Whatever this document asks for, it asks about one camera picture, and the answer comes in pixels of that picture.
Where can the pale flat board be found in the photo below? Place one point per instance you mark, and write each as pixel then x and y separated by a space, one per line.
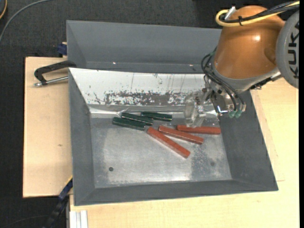
pixel 45 132

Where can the red-brown flat block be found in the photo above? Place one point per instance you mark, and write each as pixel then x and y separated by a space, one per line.
pixel 181 135
pixel 168 142
pixel 199 129

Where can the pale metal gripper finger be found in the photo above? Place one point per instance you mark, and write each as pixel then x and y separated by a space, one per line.
pixel 190 110
pixel 199 119

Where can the grey metal bin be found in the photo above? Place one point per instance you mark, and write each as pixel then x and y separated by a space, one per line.
pixel 147 165

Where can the dark green flat block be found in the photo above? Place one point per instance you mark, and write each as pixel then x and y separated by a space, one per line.
pixel 137 118
pixel 156 116
pixel 129 123

